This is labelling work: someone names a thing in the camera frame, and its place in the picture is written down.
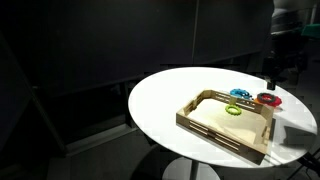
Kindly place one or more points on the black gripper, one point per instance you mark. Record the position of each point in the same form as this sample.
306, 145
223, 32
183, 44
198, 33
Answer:
283, 60

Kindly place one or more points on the wooden slatted tray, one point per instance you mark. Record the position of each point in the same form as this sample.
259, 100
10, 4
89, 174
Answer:
216, 123

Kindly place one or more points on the white table pedestal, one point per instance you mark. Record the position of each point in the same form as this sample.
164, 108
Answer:
193, 170

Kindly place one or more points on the black stand legs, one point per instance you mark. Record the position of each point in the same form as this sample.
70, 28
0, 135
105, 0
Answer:
308, 162

